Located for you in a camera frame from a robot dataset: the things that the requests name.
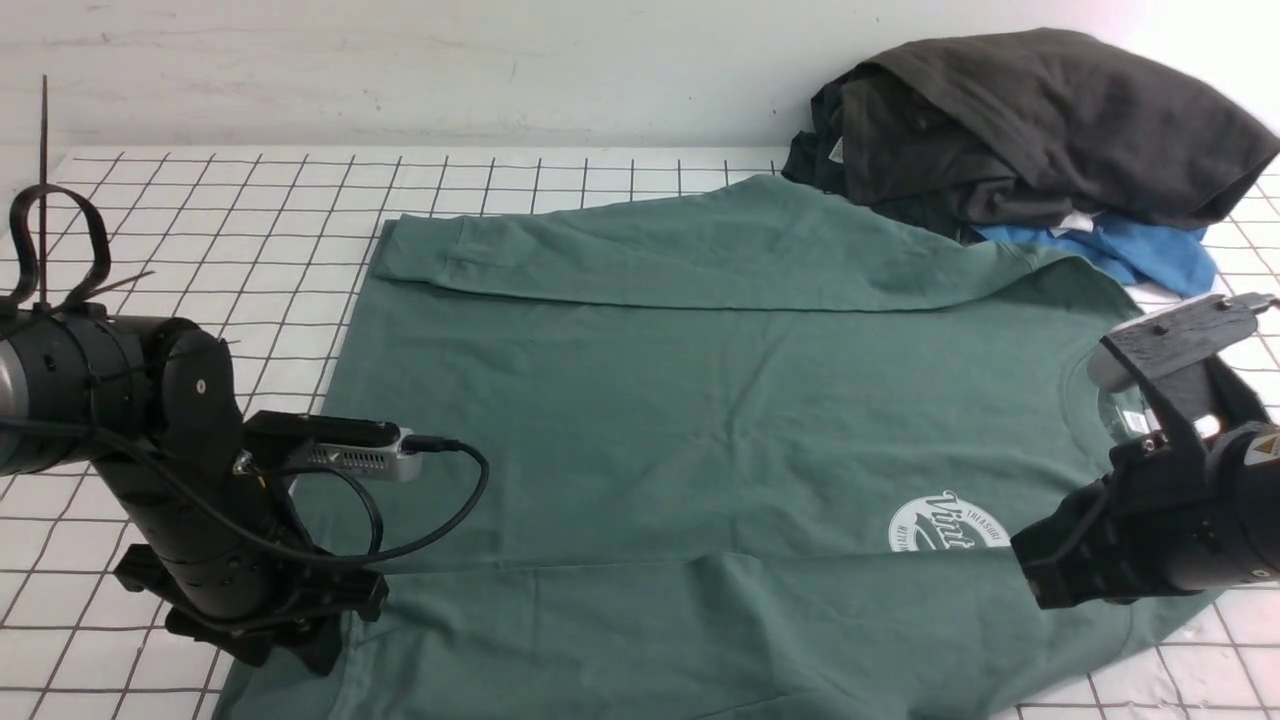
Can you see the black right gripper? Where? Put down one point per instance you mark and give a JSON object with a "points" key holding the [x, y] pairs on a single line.
{"points": [[1146, 529]]}

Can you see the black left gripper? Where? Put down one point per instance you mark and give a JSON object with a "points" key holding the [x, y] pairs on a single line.
{"points": [[248, 608]]}

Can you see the green long-sleeve top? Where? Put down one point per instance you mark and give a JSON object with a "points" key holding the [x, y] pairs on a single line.
{"points": [[756, 454]]}

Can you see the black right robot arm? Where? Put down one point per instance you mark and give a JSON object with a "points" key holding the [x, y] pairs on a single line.
{"points": [[1245, 504]]}

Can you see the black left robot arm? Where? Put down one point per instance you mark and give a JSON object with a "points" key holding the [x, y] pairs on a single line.
{"points": [[150, 404]]}

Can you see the blue garment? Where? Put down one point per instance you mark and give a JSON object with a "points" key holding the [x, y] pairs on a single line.
{"points": [[1130, 252]]}

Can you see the dark grey crumpled garment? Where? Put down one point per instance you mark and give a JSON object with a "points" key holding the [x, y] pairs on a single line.
{"points": [[1025, 128]]}

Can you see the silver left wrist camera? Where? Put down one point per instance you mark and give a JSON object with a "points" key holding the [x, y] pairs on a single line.
{"points": [[362, 449]]}

